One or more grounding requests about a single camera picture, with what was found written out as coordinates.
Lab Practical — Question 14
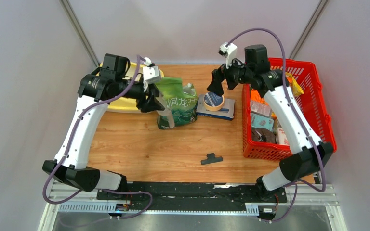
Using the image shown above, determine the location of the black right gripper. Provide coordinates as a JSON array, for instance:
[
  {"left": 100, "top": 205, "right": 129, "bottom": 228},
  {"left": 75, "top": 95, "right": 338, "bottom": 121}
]
[{"left": 207, "top": 53, "right": 253, "bottom": 96}]

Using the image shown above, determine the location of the green cat litter bag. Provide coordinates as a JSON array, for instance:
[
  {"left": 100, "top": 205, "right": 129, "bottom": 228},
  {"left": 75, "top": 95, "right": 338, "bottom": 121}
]
[{"left": 156, "top": 77, "right": 198, "bottom": 128}]

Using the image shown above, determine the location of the black bag clip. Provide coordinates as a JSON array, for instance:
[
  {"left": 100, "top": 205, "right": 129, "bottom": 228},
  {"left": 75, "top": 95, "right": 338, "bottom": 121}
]
[{"left": 201, "top": 153, "right": 223, "bottom": 165}]

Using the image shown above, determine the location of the clear plastic scoop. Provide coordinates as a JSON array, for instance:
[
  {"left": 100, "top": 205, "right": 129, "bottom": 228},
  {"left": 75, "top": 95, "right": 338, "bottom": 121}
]
[{"left": 157, "top": 109, "right": 175, "bottom": 129}]

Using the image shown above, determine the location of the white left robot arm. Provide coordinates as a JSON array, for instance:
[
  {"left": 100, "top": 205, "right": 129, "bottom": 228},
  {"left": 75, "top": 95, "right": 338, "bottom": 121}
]
[{"left": 42, "top": 53, "right": 165, "bottom": 200}]

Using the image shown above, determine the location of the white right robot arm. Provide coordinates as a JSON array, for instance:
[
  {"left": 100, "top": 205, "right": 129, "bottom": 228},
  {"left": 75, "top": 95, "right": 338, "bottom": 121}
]
[{"left": 207, "top": 43, "right": 334, "bottom": 202}]

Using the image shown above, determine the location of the yellow litter box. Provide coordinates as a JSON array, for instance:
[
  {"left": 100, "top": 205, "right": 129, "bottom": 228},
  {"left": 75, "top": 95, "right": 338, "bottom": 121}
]
[{"left": 99, "top": 61, "right": 165, "bottom": 114}]

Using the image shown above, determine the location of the orange green box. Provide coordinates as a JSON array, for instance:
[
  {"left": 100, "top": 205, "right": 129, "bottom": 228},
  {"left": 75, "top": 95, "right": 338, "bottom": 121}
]
[{"left": 250, "top": 90, "right": 267, "bottom": 105}]

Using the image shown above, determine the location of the grey labelled box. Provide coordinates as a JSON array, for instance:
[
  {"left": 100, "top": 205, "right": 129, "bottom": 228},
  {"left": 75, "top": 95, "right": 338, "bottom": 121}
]
[{"left": 250, "top": 100, "right": 272, "bottom": 118}]

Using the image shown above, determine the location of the pink white box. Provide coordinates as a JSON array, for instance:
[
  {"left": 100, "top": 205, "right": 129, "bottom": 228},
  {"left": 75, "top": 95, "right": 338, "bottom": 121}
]
[{"left": 276, "top": 128, "right": 290, "bottom": 146}]

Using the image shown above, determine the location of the blue white card package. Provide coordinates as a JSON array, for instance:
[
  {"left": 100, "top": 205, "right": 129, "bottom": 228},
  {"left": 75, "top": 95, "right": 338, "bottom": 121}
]
[{"left": 196, "top": 95, "right": 235, "bottom": 121}]

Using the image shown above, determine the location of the teal packet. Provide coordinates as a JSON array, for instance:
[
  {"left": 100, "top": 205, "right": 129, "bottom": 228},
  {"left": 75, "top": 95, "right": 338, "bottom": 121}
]
[{"left": 251, "top": 113, "right": 274, "bottom": 131}]

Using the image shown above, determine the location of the dark brown packet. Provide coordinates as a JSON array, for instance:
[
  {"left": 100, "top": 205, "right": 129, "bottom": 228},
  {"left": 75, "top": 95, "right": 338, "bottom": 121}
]
[{"left": 251, "top": 128, "right": 277, "bottom": 144}]

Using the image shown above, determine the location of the yellow snack bag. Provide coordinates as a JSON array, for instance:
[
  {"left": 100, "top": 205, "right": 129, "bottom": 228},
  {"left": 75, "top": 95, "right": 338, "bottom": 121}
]
[{"left": 286, "top": 72, "right": 304, "bottom": 98}]

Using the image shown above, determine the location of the red plastic basket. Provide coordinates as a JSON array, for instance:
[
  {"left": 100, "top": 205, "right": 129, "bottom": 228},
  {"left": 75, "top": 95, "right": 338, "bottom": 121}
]
[{"left": 242, "top": 59, "right": 337, "bottom": 161}]

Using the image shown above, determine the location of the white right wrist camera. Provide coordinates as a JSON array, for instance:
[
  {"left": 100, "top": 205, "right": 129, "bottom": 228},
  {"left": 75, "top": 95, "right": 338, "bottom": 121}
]
[{"left": 218, "top": 42, "right": 238, "bottom": 69}]

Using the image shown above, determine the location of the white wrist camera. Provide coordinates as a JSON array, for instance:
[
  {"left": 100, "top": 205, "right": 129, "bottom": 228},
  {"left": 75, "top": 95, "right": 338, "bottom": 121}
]
[
  {"left": 140, "top": 57, "right": 162, "bottom": 92},
  {"left": 218, "top": 42, "right": 238, "bottom": 69}
]

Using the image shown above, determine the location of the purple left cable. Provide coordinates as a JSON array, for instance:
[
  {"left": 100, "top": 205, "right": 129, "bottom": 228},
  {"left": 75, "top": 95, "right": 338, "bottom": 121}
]
[{"left": 42, "top": 54, "right": 154, "bottom": 219}]

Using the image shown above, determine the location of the purple cable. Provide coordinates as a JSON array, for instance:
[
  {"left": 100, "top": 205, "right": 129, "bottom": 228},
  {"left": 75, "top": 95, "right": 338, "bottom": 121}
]
[
  {"left": 42, "top": 54, "right": 154, "bottom": 219},
  {"left": 225, "top": 28, "right": 326, "bottom": 223}
]

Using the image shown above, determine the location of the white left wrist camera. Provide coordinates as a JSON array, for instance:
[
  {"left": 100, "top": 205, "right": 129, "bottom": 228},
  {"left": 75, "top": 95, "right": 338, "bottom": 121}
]
[{"left": 140, "top": 57, "right": 162, "bottom": 92}]

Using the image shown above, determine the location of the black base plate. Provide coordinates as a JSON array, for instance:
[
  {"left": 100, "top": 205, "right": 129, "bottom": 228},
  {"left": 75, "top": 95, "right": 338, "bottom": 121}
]
[{"left": 96, "top": 181, "right": 287, "bottom": 212}]

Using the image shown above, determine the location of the aluminium frame rail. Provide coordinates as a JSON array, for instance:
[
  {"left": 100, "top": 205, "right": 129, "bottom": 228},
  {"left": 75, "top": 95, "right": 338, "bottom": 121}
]
[{"left": 38, "top": 181, "right": 347, "bottom": 231}]

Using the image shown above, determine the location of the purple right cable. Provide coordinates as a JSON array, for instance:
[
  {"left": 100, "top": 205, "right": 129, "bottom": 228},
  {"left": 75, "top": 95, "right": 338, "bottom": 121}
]
[{"left": 225, "top": 28, "right": 326, "bottom": 223}]

